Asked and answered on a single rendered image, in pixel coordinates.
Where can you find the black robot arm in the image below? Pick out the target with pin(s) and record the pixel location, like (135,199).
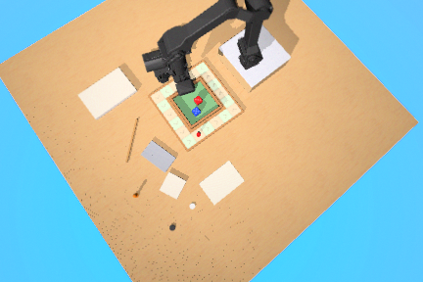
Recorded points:
(177,41)

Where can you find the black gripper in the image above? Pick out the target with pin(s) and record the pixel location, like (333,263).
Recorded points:
(184,85)

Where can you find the red die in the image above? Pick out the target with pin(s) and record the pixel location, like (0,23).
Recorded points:
(198,100)

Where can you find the blue die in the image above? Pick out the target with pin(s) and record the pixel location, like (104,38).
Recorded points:
(196,111)

